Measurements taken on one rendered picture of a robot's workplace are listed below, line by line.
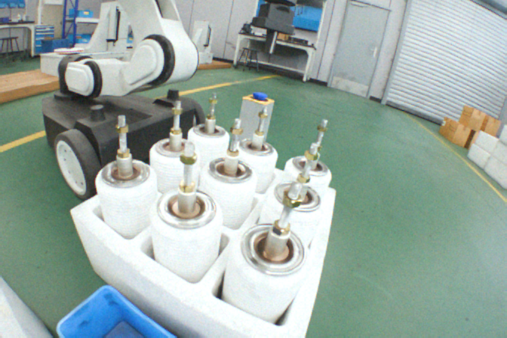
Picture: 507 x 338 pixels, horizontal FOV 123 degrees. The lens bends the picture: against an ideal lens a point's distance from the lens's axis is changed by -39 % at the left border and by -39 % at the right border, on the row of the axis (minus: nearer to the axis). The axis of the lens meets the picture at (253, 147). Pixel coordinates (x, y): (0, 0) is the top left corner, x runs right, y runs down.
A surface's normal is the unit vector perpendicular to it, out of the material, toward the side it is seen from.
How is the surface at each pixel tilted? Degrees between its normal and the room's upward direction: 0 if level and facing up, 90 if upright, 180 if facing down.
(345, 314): 0
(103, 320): 88
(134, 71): 90
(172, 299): 90
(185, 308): 90
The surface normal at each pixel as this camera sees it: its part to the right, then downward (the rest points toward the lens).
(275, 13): 0.47, 0.45
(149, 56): -0.35, 0.33
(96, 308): 0.90, 0.29
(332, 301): 0.18, -0.89
